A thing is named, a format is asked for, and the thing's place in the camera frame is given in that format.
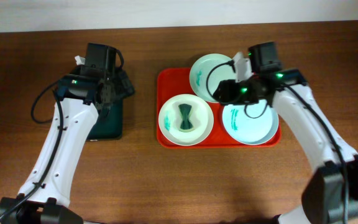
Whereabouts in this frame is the mint green plate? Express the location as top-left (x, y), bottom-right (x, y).
top-left (189, 54), bottom-right (236, 103)

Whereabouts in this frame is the light blue plate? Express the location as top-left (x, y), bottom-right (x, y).
top-left (221, 100), bottom-right (279, 146)

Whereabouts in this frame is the green sponge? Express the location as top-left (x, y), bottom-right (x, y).
top-left (178, 103), bottom-right (193, 131)

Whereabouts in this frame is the white plate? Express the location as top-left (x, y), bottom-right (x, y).
top-left (157, 94), bottom-right (214, 146)

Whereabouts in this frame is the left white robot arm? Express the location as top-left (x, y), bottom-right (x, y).
top-left (0, 43), bottom-right (135, 224)

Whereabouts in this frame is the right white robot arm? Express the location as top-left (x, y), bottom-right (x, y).
top-left (211, 42), bottom-right (358, 223)

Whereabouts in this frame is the black plastic tray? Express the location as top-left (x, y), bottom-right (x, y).
top-left (70, 67), bottom-right (124, 141)

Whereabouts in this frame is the red plastic tray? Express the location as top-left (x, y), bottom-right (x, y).
top-left (157, 68), bottom-right (282, 149)

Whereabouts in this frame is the left black cable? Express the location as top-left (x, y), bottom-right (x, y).
top-left (0, 48), bottom-right (126, 224)

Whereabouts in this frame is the black cable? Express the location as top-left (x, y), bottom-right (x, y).
top-left (0, 48), bottom-right (126, 224)
top-left (206, 60), bottom-right (351, 224)

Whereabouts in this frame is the right black cable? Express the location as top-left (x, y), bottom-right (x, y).
top-left (206, 60), bottom-right (351, 224)

